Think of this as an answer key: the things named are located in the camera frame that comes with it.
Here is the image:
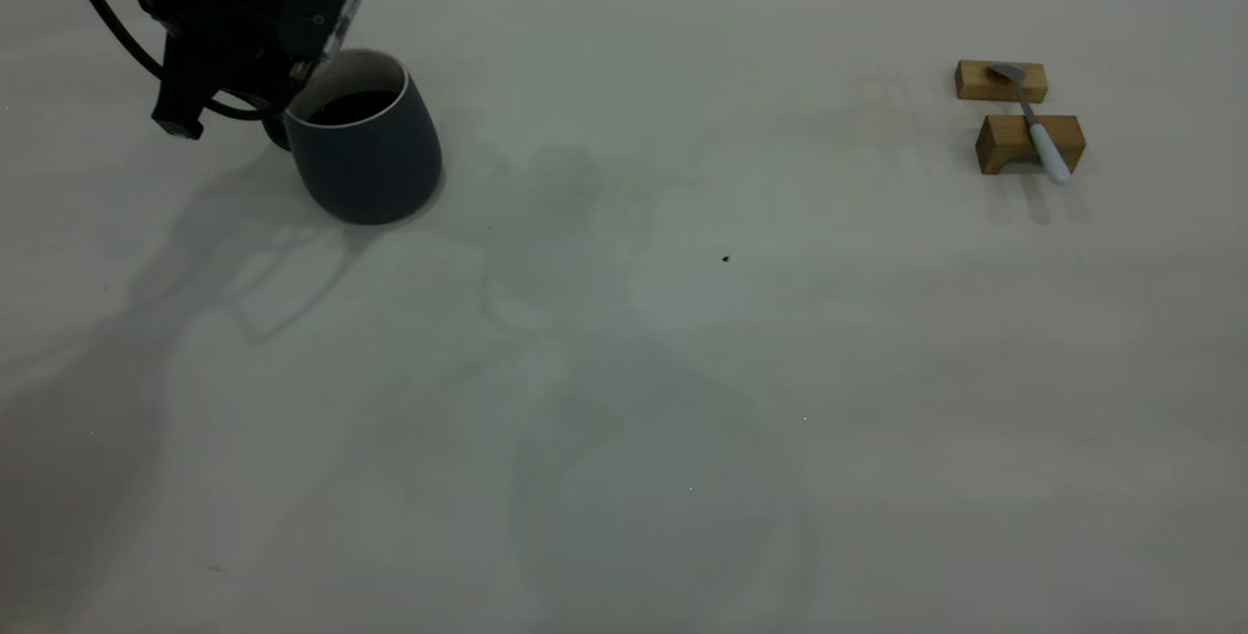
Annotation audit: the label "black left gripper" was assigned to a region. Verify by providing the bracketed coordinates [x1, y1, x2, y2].
[83, 0, 379, 139]

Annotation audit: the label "dark grey ceramic cup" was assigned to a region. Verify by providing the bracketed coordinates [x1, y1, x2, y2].
[263, 49, 445, 226]

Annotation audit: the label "metal spoon pale blue handle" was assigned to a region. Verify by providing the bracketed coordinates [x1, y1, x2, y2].
[985, 63, 1073, 186]

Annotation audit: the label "dark coffee liquid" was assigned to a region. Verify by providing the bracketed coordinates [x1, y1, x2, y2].
[307, 91, 396, 125]

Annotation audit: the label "flat rectangular wooden block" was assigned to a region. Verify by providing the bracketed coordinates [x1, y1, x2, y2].
[955, 59, 1049, 105]

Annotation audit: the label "arched wooden block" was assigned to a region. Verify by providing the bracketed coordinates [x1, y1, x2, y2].
[975, 114, 1087, 177]

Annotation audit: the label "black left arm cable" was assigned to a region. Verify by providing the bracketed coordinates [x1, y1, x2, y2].
[54, 0, 274, 123]

